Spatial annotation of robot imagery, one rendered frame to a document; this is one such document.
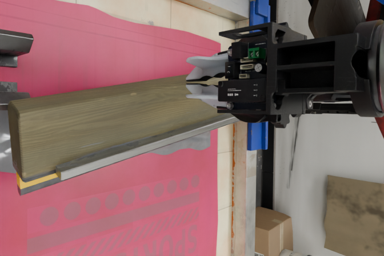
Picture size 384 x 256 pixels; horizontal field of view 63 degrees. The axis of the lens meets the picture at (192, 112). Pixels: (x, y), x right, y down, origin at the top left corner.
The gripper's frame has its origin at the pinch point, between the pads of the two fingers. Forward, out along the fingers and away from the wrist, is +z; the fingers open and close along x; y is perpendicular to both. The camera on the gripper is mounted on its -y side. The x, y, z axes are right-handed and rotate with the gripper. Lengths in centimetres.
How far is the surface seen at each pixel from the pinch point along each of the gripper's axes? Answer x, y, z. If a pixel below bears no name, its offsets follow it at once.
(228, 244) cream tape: 31.7, -24.5, 13.0
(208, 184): 17.8, -17.6, 13.0
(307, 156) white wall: 38, -200, 71
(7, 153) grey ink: 8.5, 17.3, 12.6
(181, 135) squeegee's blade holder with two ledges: 6.7, -0.1, 3.0
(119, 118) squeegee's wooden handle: 4.4, 9.3, 3.1
